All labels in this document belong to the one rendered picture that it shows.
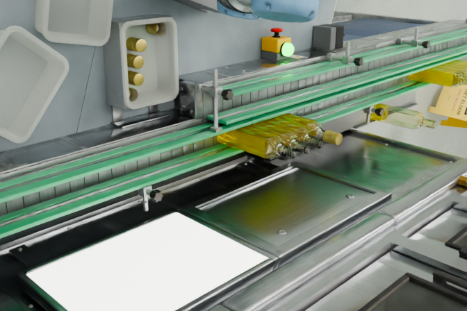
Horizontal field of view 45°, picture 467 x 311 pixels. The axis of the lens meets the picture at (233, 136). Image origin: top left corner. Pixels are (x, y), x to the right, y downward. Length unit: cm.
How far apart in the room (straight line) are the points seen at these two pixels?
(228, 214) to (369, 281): 38
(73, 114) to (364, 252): 79
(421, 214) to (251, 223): 46
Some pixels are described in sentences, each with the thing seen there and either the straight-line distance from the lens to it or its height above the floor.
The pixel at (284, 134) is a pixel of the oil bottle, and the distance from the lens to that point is 155.
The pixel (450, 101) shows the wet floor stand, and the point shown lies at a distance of 485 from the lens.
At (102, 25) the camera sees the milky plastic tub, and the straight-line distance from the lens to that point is 143.
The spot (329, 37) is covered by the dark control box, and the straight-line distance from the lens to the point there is 206.
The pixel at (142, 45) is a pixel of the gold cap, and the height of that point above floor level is 81.
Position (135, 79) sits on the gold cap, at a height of 81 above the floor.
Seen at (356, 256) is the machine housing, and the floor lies 141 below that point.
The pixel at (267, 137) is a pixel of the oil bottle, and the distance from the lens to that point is 151.
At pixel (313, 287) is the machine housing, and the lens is 121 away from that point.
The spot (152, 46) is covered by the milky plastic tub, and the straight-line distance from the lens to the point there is 157.
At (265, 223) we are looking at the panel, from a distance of 139.
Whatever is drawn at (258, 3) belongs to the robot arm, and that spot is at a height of 135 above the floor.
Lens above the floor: 201
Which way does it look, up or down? 42 degrees down
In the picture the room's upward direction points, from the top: 108 degrees clockwise
